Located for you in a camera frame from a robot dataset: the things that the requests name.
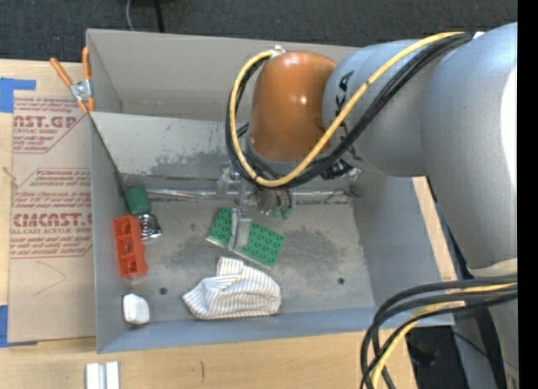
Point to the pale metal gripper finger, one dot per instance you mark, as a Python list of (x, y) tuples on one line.
[(229, 179), (240, 232)]

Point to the green studded flat plate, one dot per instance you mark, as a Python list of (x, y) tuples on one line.
[(265, 244)]

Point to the white striped cloth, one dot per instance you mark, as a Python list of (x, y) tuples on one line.
[(235, 295)]

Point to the grey metal bin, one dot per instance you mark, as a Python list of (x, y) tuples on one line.
[(311, 253)]

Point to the shiny silver metal piece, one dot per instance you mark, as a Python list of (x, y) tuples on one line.
[(150, 227)]

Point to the orange-red toy block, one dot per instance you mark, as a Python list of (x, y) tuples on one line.
[(129, 248)]

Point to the small white rounded block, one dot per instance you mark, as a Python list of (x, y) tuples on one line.
[(136, 309)]

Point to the brown cardboard board red print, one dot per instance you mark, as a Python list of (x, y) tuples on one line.
[(50, 274)]

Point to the black cylinder on white bracket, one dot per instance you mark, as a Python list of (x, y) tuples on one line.
[(336, 171)]

